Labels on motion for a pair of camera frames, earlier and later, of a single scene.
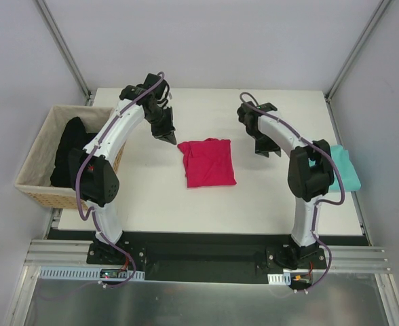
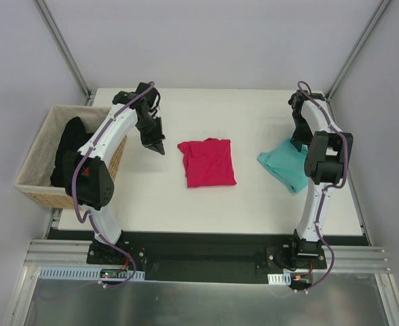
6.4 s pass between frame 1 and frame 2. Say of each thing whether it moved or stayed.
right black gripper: moved
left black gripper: moved
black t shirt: stayed
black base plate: stayed
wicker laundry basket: stayed
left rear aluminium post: stayed
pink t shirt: stayed
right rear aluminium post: stayed
